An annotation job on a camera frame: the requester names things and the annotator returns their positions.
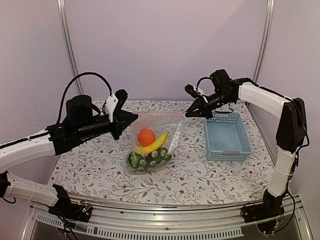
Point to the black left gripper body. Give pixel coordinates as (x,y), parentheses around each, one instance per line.
(118,122)

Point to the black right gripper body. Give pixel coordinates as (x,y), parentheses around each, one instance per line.
(206,107)

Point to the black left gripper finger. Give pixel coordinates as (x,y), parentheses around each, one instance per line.
(125,115)
(123,125)

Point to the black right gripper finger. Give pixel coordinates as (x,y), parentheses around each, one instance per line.
(195,114)
(196,107)

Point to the orange toy fruit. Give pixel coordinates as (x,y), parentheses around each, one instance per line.
(146,137)

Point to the yellow banana toy bunch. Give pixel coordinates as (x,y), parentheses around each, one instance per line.
(154,146)

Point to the green watermelon toy ball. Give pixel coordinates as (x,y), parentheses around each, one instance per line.
(135,160)

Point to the clear zip top bag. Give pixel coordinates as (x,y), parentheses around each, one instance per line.
(158,122)

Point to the dark green pepper toy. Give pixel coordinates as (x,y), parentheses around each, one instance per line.
(163,155)

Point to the red apple toy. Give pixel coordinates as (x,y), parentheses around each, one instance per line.
(149,157)

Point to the green orange carrot toy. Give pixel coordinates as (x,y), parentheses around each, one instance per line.
(150,164)

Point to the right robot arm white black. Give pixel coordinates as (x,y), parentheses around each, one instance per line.
(290,121)

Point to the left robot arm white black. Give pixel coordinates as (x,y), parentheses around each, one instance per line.
(83,122)

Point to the light blue plastic basket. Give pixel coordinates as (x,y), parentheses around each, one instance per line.
(226,138)

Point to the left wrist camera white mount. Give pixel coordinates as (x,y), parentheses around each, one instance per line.
(114,102)

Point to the right aluminium frame post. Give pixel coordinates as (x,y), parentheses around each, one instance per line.
(270,4)

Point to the aluminium frame post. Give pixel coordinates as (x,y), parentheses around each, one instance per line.
(270,4)
(61,7)

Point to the front aluminium rail frame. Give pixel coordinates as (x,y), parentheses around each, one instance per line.
(119,220)

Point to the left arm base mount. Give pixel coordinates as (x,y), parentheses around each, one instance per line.
(65,208)

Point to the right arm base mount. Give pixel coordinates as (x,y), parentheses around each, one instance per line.
(265,212)

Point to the left aluminium frame post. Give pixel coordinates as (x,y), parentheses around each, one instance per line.
(61,7)

